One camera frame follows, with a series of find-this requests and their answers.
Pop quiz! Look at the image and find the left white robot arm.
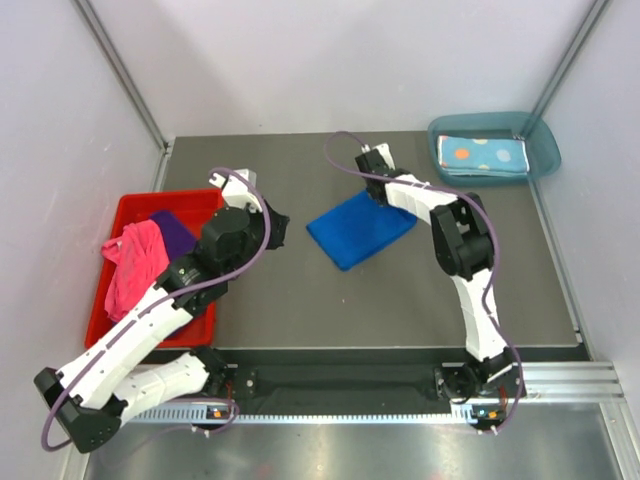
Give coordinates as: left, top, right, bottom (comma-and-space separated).
34, 201, 290, 453

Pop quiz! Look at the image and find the right aluminium frame post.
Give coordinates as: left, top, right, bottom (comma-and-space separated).
531, 0, 612, 118

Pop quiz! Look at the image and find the red plastic bin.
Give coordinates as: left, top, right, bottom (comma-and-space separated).
84, 189, 224, 349

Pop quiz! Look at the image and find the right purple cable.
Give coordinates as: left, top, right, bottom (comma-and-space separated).
323, 130, 522, 435

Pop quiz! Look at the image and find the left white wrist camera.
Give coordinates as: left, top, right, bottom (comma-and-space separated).
209, 173, 262, 213

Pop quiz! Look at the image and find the teal translucent plastic tray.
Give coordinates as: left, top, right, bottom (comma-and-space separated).
427, 111, 561, 188

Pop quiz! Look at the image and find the aluminium front rail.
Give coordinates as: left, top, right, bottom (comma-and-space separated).
519, 362, 626, 404

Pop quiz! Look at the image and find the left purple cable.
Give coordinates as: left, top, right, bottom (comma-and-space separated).
40, 167, 274, 453

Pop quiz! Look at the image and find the pink towel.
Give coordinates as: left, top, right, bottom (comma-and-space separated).
101, 220, 169, 322

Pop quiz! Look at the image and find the purple towel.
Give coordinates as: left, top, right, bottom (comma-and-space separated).
149, 210, 197, 262

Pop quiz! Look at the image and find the aluminium frame post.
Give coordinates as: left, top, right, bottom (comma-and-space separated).
531, 0, 612, 118
69, 0, 171, 156

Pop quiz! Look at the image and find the light blue polka-dot towel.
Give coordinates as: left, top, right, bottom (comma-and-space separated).
436, 135, 530, 179

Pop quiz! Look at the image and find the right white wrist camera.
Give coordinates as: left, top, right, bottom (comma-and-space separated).
361, 143, 395, 168

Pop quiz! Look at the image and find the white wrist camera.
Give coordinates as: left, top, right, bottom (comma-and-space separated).
209, 173, 262, 213
361, 143, 395, 168

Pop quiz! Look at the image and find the white slotted cable duct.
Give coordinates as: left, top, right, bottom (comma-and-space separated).
124, 402, 506, 426

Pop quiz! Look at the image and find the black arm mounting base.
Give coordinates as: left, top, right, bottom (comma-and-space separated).
204, 363, 518, 416

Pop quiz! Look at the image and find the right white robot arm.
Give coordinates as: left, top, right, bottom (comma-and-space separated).
356, 144, 513, 396

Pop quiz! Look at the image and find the left aluminium frame post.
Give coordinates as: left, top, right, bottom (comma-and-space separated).
69, 0, 171, 156

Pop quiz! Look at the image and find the purple cable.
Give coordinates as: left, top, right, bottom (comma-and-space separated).
323, 130, 522, 435
40, 167, 274, 453

